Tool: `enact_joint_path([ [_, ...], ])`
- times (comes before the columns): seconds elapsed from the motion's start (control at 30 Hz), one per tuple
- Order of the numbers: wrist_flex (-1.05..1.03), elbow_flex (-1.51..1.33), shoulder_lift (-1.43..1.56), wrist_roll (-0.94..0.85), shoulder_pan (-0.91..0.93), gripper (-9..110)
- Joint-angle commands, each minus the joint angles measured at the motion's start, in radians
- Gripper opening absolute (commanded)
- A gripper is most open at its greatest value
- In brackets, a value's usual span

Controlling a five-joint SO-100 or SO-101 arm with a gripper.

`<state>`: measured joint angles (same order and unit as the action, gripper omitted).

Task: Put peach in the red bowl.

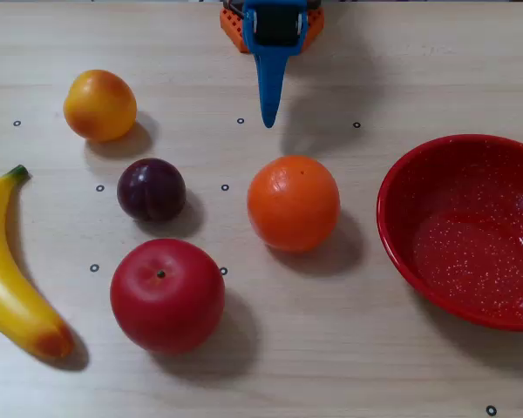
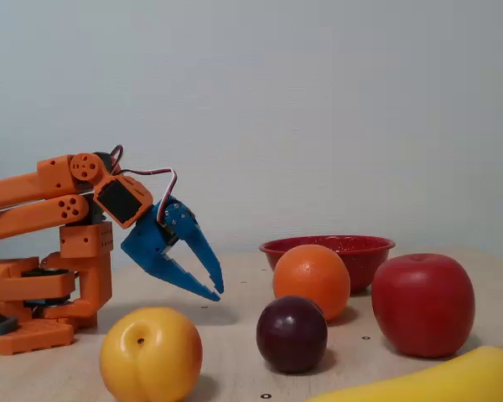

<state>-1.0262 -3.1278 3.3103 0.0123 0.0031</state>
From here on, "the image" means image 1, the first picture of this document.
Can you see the blue gripper body black motor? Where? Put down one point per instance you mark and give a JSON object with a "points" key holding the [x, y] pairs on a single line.
{"points": [[277, 27]]}

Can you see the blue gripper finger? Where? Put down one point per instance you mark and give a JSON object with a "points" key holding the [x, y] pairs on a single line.
{"points": [[271, 87]]}

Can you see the yellow orange toy peach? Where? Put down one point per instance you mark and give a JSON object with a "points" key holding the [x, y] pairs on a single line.
{"points": [[99, 106]]}

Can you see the orange robot base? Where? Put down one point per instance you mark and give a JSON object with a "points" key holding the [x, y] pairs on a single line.
{"points": [[232, 31]]}

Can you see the red speckled bowl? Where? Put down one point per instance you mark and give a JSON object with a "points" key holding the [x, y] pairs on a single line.
{"points": [[462, 244]]}

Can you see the orange toy orange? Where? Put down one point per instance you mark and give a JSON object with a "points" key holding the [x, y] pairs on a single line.
{"points": [[293, 204]]}

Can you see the dark purple toy plum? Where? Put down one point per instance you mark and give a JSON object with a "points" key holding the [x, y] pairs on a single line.
{"points": [[150, 189]]}

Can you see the red toy apple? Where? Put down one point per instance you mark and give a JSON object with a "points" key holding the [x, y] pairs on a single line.
{"points": [[167, 300]]}

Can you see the yellow toy banana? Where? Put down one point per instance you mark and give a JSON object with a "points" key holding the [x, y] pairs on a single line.
{"points": [[4, 283]]}

